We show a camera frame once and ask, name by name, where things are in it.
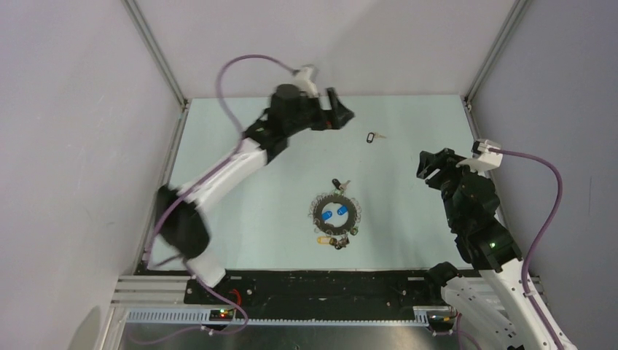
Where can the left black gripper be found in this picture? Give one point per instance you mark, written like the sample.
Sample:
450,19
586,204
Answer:
331,119

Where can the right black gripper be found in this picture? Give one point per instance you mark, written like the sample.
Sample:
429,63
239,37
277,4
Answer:
444,160

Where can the black tagged removed key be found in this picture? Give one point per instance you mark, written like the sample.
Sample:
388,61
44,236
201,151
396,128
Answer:
372,136

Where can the large metal keyring with keys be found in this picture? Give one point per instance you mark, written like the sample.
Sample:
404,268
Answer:
335,216

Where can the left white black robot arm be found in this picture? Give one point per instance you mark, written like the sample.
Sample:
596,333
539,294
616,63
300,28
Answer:
180,213

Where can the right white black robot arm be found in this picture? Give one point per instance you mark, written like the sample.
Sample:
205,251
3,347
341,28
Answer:
470,202

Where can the right small circuit board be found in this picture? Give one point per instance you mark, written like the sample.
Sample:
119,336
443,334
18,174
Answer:
441,318

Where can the small circuit board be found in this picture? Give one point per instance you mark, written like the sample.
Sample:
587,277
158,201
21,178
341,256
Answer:
221,315
441,318

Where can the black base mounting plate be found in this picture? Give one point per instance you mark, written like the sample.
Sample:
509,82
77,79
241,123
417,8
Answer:
330,295

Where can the left small circuit board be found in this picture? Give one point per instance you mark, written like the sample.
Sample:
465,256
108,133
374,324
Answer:
221,315

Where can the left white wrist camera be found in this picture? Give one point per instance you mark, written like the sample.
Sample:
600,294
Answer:
304,79

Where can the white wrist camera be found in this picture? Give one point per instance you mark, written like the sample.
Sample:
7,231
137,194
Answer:
304,79
485,156

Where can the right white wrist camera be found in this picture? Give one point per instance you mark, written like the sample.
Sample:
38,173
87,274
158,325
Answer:
485,156

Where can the right aluminium frame post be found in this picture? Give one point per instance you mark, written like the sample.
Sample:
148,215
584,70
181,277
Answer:
507,29

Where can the aluminium frame post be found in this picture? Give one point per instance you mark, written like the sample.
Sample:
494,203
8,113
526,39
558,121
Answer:
507,29
144,30

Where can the left aluminium frame post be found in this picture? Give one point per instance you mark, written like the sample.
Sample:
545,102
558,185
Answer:
144,30

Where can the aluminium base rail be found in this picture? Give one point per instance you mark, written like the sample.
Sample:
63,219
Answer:
150,291

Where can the grey slotted cable duct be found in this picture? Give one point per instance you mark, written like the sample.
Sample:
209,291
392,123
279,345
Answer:
204,317

